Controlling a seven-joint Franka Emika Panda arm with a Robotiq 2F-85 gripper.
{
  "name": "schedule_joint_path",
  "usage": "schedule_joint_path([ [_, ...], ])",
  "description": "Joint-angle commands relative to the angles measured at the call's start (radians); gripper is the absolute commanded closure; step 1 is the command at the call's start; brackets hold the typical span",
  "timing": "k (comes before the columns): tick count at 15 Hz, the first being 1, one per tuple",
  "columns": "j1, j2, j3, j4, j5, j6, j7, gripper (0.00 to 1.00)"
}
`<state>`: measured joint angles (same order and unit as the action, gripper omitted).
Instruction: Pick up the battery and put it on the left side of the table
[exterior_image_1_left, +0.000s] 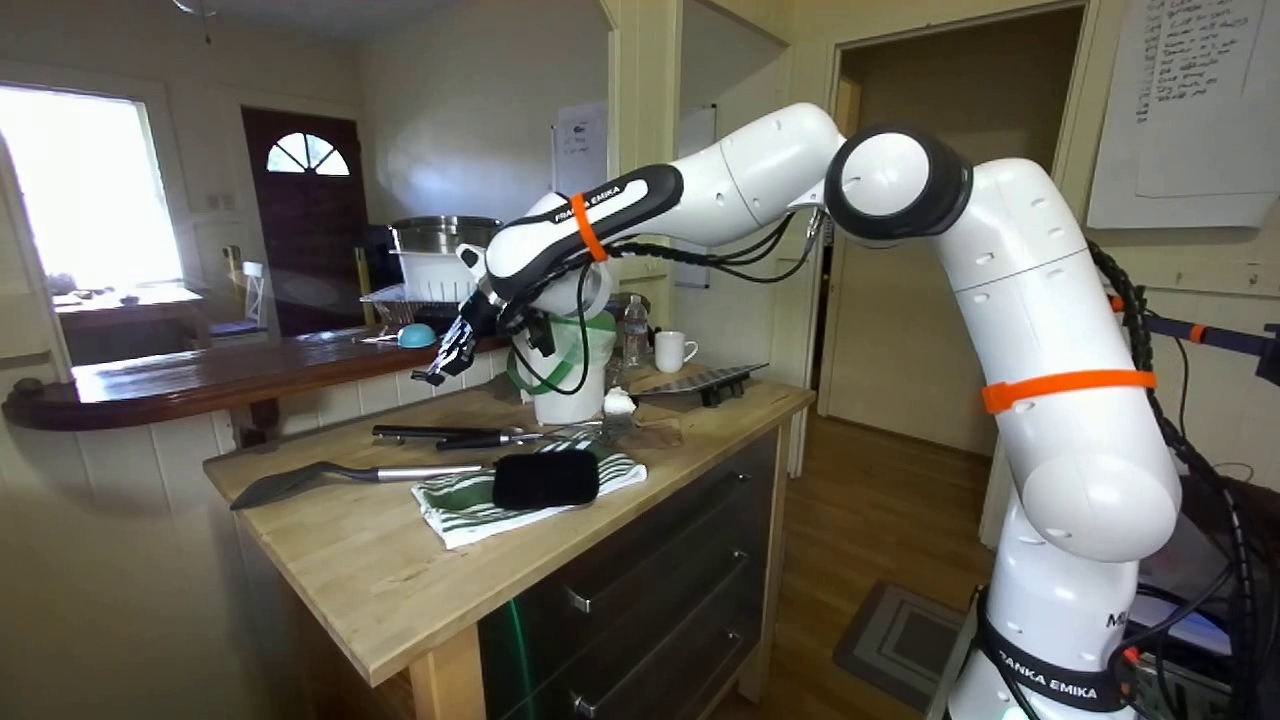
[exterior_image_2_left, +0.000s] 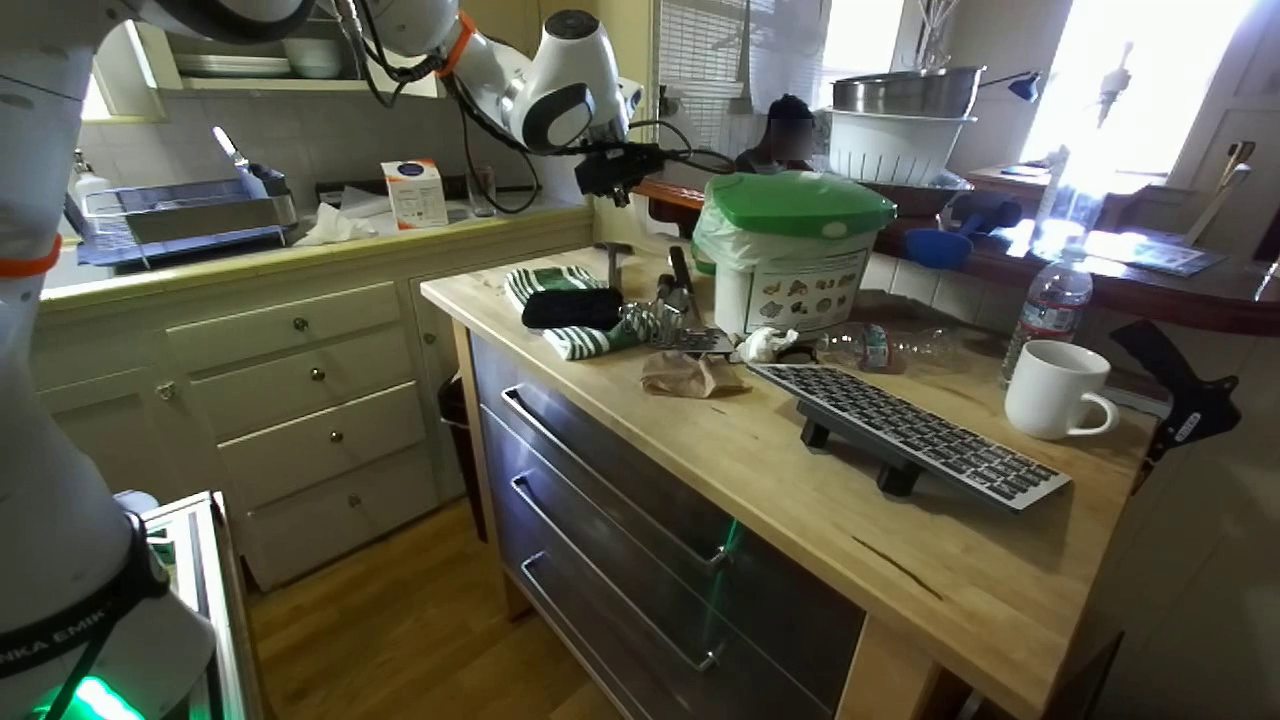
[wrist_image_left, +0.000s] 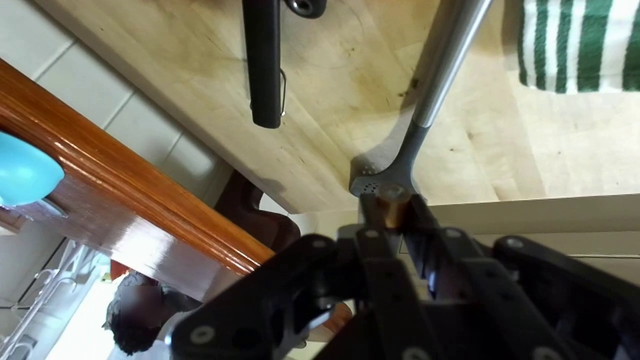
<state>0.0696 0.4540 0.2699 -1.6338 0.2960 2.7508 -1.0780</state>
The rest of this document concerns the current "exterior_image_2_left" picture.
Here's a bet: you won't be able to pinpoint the large metal pot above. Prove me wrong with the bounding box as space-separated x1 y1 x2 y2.
829 64 994 122

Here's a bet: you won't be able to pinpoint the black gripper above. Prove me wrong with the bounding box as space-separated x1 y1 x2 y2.
571 136 674 208

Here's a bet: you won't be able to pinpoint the blue white papers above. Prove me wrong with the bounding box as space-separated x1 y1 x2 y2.
994 213 1214 280

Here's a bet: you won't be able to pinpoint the white computer mouse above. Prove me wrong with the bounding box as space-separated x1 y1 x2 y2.
727 321 803 367

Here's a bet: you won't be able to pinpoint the white ceramic mug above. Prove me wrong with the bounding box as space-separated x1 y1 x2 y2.
999 338 1122 445

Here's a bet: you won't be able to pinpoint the person in dark cap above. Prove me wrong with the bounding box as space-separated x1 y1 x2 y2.
727 92 819 177

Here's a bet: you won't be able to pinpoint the clear plastic bottle lying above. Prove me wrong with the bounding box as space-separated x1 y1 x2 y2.
811 318 938 376

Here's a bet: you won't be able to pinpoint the black cylinder with clip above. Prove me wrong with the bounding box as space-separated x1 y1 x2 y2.
519 288 624 332

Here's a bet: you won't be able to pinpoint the clear upright water bottle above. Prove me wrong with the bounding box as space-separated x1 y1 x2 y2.
1014 185 1100 379

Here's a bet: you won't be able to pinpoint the green white striped cloth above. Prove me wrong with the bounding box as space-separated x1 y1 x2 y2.
506 259 634 366

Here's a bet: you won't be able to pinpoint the white crumpled plastic bag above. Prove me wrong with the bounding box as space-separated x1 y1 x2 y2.
297 185 405 251

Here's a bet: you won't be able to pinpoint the stack of white plates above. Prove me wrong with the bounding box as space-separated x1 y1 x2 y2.
173 47 302 81

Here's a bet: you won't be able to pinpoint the steel table drawer unit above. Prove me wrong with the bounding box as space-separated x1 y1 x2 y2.
467 332 873 720

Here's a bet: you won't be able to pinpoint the slim silver black keyboard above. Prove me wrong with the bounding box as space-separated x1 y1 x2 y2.
749 357 1078 515

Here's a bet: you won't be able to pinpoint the clear crumpled plastic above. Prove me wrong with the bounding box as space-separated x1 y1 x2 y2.
616 295 699 353

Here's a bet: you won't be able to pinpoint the black camera stand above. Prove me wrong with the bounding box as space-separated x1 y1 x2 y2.
1110 318 1247 473

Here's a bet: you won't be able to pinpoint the blue bowl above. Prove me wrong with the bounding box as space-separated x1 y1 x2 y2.
903 221 978 271

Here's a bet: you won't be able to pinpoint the cream cabinet with drawers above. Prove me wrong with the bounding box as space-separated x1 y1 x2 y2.
24 243 488 594

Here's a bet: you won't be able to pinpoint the crumpled brown paper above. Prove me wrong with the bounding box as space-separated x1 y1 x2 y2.
636 350 753 402

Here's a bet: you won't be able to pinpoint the dark blue dish rack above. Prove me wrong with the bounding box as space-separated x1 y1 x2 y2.
66 155 310 275

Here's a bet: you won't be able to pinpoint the white bin with green lid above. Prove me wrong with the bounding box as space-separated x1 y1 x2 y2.
689 168 900 345

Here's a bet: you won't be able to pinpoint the white plastic basket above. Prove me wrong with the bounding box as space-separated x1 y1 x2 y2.
824 109 978 192

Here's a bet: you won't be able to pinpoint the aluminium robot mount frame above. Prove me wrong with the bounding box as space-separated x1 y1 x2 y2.
138 490 264 720

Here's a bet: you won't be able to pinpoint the grey slotted spatula metal handle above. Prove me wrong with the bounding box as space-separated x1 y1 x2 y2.
590 241 639 295

